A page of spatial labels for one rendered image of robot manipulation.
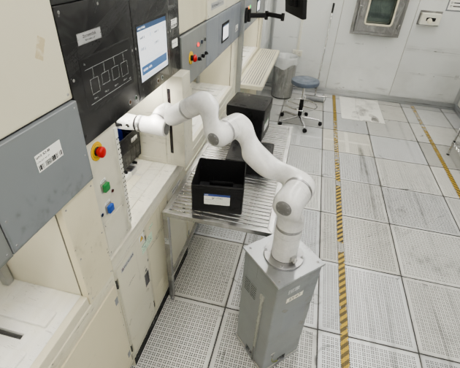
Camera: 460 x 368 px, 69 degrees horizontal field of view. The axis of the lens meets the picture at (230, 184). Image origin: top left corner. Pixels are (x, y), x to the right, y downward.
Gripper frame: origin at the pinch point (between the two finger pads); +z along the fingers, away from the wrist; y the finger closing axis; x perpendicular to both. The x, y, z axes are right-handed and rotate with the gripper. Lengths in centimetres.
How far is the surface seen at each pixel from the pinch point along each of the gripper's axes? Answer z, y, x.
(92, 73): -32, -48, 41
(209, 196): -55, -4, -33
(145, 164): -9.9, 11.9, -32.9
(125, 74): -31, -28, 34
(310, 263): -112, -23, -44
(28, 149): -34, -80, 31
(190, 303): -46, -11, -120
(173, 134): -26.4, 17.2, -12.6
